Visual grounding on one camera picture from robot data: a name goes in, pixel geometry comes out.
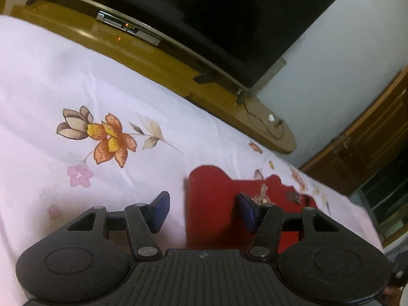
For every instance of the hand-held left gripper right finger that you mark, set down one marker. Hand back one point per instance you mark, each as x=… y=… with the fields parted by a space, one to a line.
x=245 y=208

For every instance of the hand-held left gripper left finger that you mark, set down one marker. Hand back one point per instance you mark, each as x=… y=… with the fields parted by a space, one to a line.
x=161 y=208

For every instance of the small red cloth garment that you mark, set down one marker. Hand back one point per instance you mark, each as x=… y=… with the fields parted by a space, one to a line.
x=216 y=204

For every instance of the small white object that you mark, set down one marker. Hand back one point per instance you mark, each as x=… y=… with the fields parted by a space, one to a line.
x=271 y=118

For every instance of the brown wooden door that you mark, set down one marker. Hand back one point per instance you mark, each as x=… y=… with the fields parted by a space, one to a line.
x=360 y=134

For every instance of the white floral bed sheet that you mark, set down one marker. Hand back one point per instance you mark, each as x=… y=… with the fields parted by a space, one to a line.
x=95 y=86

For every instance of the wooden framed window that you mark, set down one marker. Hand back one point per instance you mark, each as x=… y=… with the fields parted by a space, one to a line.
x=389 y=191

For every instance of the silver set-top box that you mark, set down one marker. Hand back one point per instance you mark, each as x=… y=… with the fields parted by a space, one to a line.
x=127 y=27

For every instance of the black flat television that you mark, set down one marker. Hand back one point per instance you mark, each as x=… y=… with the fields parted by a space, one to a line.
x=223 y=16

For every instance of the wooden television cabinet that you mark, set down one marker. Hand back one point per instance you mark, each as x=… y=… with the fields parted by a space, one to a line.
x=76 y=19

